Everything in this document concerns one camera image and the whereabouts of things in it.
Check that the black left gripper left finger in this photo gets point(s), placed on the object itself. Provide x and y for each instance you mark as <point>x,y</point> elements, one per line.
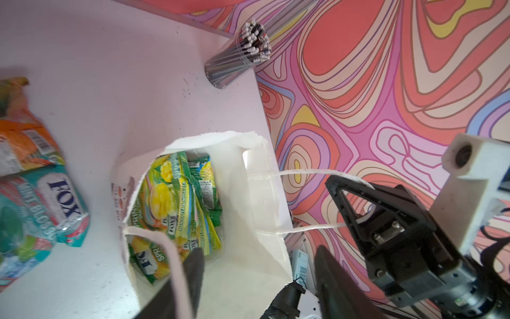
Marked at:
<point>166,304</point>

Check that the cup of striped straws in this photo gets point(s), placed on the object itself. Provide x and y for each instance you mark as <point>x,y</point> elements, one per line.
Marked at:
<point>249,48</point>

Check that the orange snack bag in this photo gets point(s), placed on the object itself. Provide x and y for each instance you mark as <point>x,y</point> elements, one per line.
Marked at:
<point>25,143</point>

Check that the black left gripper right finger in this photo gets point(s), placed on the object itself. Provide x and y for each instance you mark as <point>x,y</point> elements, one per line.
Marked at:
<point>338,294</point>

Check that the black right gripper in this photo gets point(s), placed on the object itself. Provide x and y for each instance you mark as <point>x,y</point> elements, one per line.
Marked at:
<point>410,258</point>

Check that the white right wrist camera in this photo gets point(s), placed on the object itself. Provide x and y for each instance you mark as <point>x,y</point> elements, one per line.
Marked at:
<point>476,189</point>

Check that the yellow green Fox's candy bag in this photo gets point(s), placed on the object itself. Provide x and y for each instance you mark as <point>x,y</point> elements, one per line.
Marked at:
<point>170,201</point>

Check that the green lemon candy bag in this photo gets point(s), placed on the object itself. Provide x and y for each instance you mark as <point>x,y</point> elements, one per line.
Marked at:
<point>201,169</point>

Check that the white printed paper bag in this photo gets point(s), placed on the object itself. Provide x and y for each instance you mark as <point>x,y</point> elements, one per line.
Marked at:
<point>252,266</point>

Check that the teal mint Fox's candy bag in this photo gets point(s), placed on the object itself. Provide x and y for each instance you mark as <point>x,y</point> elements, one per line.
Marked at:
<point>39,208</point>

